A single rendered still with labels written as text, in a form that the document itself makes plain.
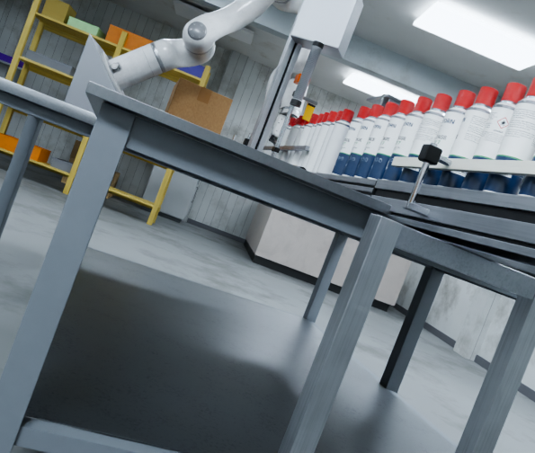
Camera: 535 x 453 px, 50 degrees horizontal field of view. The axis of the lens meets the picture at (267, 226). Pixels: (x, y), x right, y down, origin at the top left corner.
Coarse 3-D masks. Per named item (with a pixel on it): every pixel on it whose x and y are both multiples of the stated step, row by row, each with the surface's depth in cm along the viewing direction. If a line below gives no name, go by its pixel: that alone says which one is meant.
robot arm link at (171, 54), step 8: (160, 40) 218; (168, 40) 220; (176, 40) 226; (152, 48) 216; (160, 48) 216; (168, 48) 217; (176, 48) 223; (184, 48) 225; (160, 56) 216; (168, 56) 217; (176, 56) 220; (184, 56) 225; (192, 56) 224; (200, 56) 223; (208, 56) 226; (160, 64) 218; (168, 64) 219; (176, 64) 221; (184, 64) 225; (192, 64) 228; (200, 64) 230
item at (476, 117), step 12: (480, 96) 103; (492, 96) 102; (468, 108) 103; (480, 108) 102; (468, 120) 103; (480, 120) 102; (468, 132) 102; (480, 132) 102; (456, 144) 103; (468, 144) 102; (456, 156) 103; (468, 156) 102; (444, 180) 103; (456, 180) 102
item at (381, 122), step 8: (392, 104) 138; (384, 112) 138; (392, 112) 138; (376, 120) 139; (384, 120) 137; (376, 128) 138; (384, 128) 137; (376, 136) 137; (368, 144) 138; (376, 144) 137; (368, 152) 138; (376, 152) 137; (368, 160) 137; (360, 168) 138; (368, 168) 137; (360, 176) 138
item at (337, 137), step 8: (344, 112) 163; (352, 112) 163; (344, 120) 163; (336, 128) 163; (344, 128) 162; (336, 136) 162; (344, 136) 162; (328, 144) 164; (336, 144) 162; (328, 152) 163; (336, 152) 162; (328, 160) 162; (320, 168) 163; (328, 168) 162
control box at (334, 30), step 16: (304, 0) 184; (320, 0) 182; (336, 0) 181; (352, 0) 179; (304, 16) 184; (320, 16) 182; (336, 16) 180; (352, 16) 181; (304, 32) 183; (320, 32) 182; (336, 32) 180; (352, 32) 187; (304, 48) 192; (336, 48) 180
